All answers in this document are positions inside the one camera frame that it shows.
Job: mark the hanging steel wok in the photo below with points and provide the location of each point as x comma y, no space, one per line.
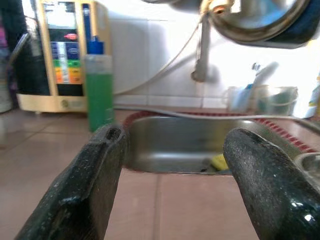
250,25

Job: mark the clear plastic tub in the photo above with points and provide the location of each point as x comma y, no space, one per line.
277,102

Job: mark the green dish soap bottle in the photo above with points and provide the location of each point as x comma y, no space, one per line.
100,100

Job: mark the thin white tube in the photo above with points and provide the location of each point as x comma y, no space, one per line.
160,75

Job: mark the silver flexible spout pipe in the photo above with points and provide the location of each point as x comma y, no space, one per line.
17,47

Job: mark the clear plastic toothbrush cup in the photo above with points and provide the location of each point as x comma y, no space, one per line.
237,100

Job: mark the yellow plastic bowl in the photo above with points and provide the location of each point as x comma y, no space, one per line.
220,162

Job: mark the steel sink basin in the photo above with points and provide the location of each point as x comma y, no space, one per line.
175,140

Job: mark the grey wall tap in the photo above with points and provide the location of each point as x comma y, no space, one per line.
203,50

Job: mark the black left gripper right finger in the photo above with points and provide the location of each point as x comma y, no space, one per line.
270,187

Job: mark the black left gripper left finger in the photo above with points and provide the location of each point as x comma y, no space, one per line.
80,187

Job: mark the white toothpaste tube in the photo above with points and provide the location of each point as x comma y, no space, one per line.
265,73

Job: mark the beige water ionizer appliance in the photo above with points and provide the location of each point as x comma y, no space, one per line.
65,62

